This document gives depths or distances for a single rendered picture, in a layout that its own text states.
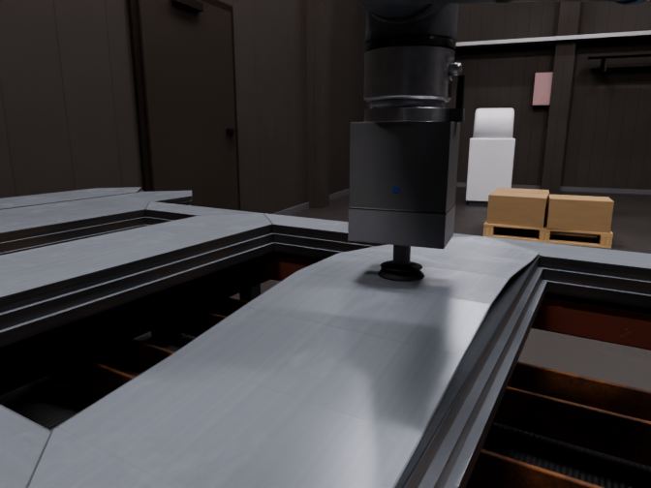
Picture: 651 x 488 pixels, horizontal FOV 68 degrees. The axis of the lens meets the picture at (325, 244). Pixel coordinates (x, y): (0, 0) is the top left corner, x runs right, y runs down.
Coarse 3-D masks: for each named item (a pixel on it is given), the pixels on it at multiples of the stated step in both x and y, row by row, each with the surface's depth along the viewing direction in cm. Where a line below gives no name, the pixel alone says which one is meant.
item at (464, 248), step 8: (432, 248) 64; (448, 248) 65; (456, 248) 65; (464, 248) 66; (472, 248) 66; (480, 248) 66; (488, 248) 67; (496, 248) 67; (496, 256) 60; (504, 256) 60; (512, 256) 61; (520, 256) 61; (528, 256) 61; (536, 256) 62
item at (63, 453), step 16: (64, 432) 26; (48, 448) 25; (64, 448) 25; (80, 448) 25; (96, 448) 25; (48, 464) 24; (64, 464) 24; (80, 464) 23; (96, 464) 23; (112, 464) 23; (128, 464) 23; (32, 480) 22; (48, 480) 22; (64, 480) 22; (80, 480) 22; (96, 480) 22; (112, 480) 22; (128, 480) 22; (144, 480) 22; (160, 480) 22
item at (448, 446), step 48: (0, 240) 79; (48, 240) 85; (240, 240) 80; (288, 240) 85; (336, 240) 80; (48, 288) 52; (96, 288) 57; (144, 288) 62; (528, 288) 56; (576, 288) 62; (624, 288) 60; (0, 336) 47; (480, 336) 39; (480, 384) 35; (432, 432) 27; (480, 432) 32; (432, 480) 25
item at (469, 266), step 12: (348, 252) 54; (360, 252) 55; (372, 252) 56; (384, 252) 56; (432, 264) 49; (444, 264) 49; (456, 264) 50; (468, 264) 51; (480, 264) 51; (492, 264) 52; (504, 276) 45
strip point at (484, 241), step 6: (450, 240) 72; (456, 240) 72; (462, 240) 73; (468, 240) 73; (474, 240) 73; (480, 240) 73; (486, 240) 73; (492, 240) 73; (498, 240) 73; (486, 246) 68; (492, 246) 69; (498, 246) 69; (504, 246) 69; (510, 246) 69; (516, 246) 69
